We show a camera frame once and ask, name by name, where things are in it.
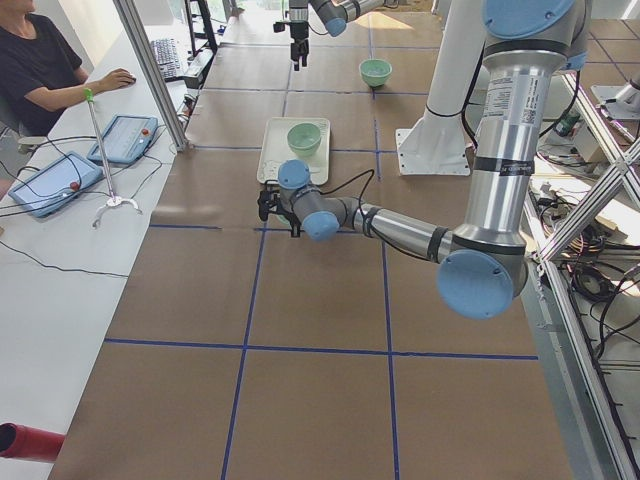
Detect black keyboard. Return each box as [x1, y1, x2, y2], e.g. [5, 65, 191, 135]
[150, 38, 182, 82]

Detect white camera stand pillar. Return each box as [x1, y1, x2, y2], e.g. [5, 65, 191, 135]
[396, 0, 486, 176]

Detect aluminium frame post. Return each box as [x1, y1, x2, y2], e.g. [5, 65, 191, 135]
[113, 0, 189, 152]

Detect cream bear tray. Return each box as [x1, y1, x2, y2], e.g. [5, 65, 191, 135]
[256, 117, 331, 185]

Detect lower blue teach pendant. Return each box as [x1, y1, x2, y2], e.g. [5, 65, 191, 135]
[8, 151, 103, 218]

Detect green bowl with ice cubes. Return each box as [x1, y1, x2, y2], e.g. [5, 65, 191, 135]
[359, 58, 393, 88]

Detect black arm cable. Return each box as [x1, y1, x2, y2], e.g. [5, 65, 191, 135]
[262, 168, 377, 199]

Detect blue teach pendant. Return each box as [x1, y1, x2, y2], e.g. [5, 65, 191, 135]
[8, 151, 103, 218]
[102, 115, 158, 165]

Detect seated person black shirt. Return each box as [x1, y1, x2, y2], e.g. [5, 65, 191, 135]
[1, 1, 136, 136]

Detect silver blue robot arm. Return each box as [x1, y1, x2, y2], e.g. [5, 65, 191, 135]
[284, 0, 384, 71]
[258, 1, 591, 320]

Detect grabber stick green tip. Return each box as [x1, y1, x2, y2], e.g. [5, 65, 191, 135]
[84, 88, 142, 229]

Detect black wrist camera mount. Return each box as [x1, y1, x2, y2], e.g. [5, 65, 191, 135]
[273, 20, 290, 33]
[257, 188, 280, 222]

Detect green bowl on tray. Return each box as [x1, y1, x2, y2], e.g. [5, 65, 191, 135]
[290, 147, 318, 160]

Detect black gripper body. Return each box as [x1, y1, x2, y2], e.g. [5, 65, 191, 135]
[272, 193, 301, 235]
[289, 20, 309, 56]

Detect upper blue teach pendant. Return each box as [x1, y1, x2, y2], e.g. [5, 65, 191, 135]
[102, 115, 158, 165]

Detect red cylinder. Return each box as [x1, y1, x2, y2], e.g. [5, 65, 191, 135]
[1, 423, 65, 463]

